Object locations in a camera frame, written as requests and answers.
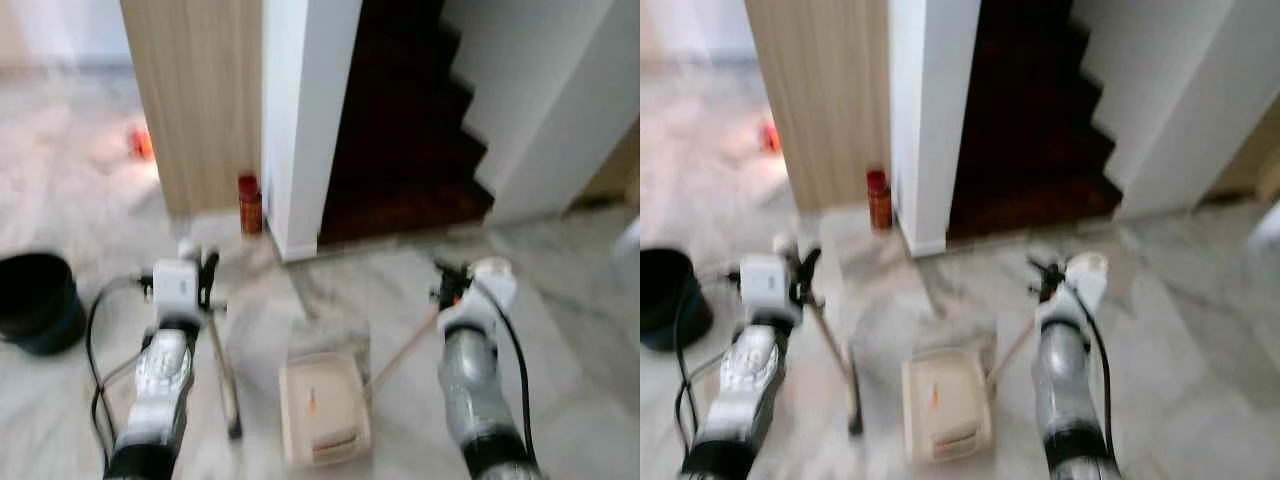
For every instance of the wooden broom stick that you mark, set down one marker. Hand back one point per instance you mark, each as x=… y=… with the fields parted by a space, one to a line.
x=226 y=375
x=838 y=355

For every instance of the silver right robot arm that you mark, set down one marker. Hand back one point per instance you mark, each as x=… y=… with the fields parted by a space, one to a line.
x=1062 y=390
x=470 y=390

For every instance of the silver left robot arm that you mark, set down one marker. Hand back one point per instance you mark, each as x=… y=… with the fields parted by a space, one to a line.
x=160 y=385
x=745 y=385

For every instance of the red brown bottle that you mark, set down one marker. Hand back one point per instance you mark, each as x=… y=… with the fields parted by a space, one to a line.
x=250 y=208
x=879 y=202

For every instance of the dark wooden staircase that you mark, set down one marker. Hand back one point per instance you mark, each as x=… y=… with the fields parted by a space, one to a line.
x=1030 y=150
x=400 y=150

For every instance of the black round bucket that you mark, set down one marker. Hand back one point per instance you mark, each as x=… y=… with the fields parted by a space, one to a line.
x=35 y=300
x=672 y=300

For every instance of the small orange object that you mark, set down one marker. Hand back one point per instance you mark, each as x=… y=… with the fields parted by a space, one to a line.
x=141 y=145
x=769 y=137

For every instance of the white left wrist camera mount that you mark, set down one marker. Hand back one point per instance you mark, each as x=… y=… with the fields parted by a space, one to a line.
x=765 y=285
x=178 y=285

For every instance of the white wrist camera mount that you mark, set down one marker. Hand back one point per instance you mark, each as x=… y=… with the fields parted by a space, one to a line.
x=1085 y=278
x=178 y=285
x=765 y=285
x=492 y=280

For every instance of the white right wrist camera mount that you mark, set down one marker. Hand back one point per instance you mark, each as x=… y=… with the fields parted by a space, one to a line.
x=492 y=280
x=1085 y=278

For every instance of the light wood wall panel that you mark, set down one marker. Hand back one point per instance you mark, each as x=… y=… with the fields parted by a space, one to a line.
x=820 y=100
x=200 y=100

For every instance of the beige wooden door frame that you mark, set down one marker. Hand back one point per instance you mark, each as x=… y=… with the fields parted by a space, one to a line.
x=618 y=170
x=1250 y=160

